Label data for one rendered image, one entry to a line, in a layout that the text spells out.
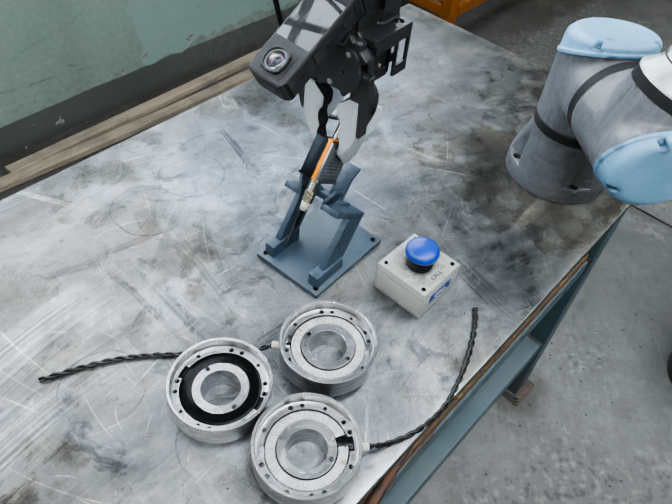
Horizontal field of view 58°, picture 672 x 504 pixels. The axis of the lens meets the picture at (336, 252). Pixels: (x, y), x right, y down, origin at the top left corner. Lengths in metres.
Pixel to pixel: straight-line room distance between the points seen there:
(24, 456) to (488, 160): 0.72
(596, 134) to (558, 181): 0.16
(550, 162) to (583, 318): 1.05
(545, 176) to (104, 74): 1.78
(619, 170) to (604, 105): 0.09
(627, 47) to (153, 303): 0.63
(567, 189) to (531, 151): 0.07
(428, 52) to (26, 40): 1.38
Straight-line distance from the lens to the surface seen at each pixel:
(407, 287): 0.71
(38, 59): 2.25
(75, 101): 2.37
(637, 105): 0.75
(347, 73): 0.60
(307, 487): 0.59
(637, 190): 0.77
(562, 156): 0.91
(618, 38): 0.85
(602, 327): 1.91
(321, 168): 0.66
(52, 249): 0.83
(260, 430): 0.61
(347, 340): 0.67
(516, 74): 1.20
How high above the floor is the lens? 1.38
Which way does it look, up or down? 48 degrees down
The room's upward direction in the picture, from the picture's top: 6 degrees clockwise
